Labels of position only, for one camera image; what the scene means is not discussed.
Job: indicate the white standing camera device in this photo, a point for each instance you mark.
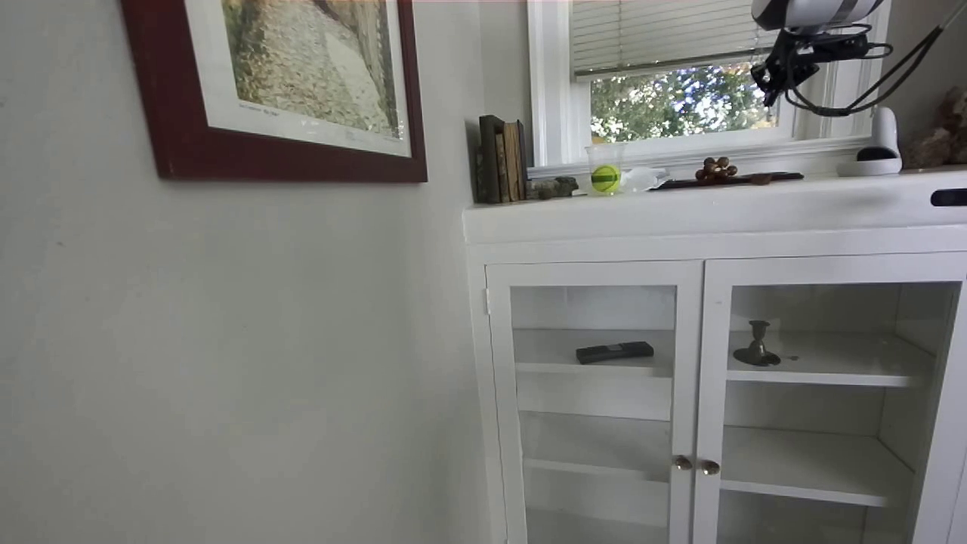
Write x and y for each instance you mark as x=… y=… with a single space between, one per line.
x=873 y=152

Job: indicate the dark flat tray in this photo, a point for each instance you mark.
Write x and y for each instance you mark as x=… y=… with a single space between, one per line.
x=764 y=180

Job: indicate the brown book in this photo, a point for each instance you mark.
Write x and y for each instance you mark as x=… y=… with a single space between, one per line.
x=516 y=161

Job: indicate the dark red framed picture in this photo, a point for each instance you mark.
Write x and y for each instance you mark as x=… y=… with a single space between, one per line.
x=303 y=61

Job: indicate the yellow green tennis ball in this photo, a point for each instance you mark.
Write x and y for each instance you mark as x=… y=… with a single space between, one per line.
x=606 y=180

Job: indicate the black flat device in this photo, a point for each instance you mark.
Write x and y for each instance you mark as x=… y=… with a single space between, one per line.
x=949 y=196

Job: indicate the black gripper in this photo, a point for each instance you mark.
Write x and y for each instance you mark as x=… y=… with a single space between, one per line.
x=831 y=44

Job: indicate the black remote control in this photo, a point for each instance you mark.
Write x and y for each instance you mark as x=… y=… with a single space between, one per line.
x=613 y=352

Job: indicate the white window blind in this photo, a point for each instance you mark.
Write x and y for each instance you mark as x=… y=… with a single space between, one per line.
x=666 y=34

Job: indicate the white window frame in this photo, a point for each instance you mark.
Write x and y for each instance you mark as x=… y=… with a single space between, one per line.
x=547 y=91

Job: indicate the white crumpled cloth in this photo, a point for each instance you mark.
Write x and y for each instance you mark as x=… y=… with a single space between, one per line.
x=646 y=180

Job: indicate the brown pine cones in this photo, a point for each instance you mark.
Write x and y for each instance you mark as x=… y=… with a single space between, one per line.
x=716 y=169

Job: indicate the brass door knob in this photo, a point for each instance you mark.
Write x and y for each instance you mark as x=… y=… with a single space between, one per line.
x=707 y=465
x=684 y=463

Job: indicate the small dark ornament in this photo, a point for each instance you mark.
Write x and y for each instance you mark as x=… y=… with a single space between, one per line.
x=558 y=188

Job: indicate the dark metal candle holder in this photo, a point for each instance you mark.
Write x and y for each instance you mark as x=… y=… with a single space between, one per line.
x=756 y=347

